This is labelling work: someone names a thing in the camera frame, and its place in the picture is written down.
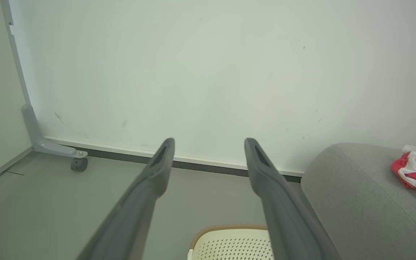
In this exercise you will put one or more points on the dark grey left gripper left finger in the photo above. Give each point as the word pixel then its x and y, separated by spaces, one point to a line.
pixel 135 206

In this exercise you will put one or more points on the grey metal partition foot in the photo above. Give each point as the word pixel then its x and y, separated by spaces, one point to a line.
pixel 38 139

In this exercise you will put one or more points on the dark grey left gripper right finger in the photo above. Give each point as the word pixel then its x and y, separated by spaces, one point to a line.
pixel 284 213

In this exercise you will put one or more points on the white mobile partition board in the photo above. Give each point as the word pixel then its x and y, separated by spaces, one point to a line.
pixel 193 72

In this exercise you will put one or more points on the black caster wheel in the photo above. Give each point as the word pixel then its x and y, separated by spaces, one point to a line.
pixel 79 164

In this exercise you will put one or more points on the cream perforated laundry basket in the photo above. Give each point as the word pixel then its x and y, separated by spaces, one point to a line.
pixel 229 245

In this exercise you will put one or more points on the grey fabric sofa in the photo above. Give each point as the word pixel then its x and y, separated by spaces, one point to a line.
pixel 359 202

